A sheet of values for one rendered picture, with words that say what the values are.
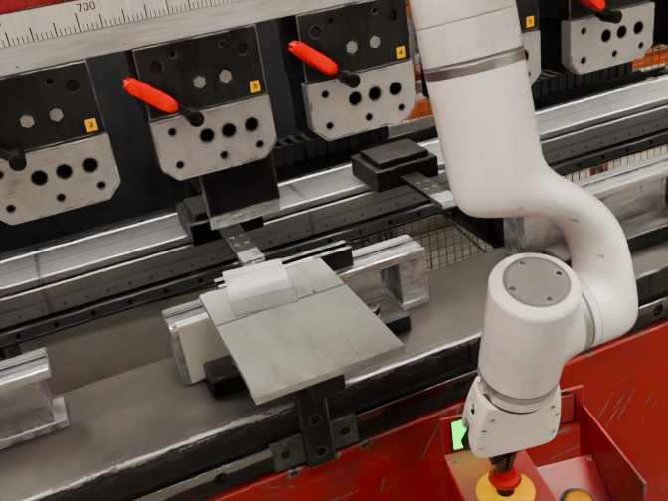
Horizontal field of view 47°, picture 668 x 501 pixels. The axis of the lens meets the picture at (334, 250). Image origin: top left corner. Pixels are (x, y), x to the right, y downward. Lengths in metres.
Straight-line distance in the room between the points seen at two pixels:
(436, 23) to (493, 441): 0.46
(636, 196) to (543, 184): 0.68
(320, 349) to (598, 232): 0.34
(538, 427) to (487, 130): 0.36
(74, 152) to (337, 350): 0.38
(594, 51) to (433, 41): 0.55
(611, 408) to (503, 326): 0.67
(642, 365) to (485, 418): 0.56
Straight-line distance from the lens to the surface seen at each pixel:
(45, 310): 1.31
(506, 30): 0.69
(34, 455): 1.09
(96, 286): 1.30
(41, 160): 0.95
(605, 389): 1.34
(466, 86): 0.68
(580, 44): 1.19
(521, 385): 0.79
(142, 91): 0.90
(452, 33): 0.68
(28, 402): 1.10
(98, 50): 0.93
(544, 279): 0.73
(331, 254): 1.11
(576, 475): 1.11
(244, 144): 0.98
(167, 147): 0.96
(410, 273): 1.16
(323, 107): 1.00
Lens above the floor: 1.50
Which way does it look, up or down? 27 degrees down
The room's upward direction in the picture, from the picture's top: 9 degrees counter-clockwise
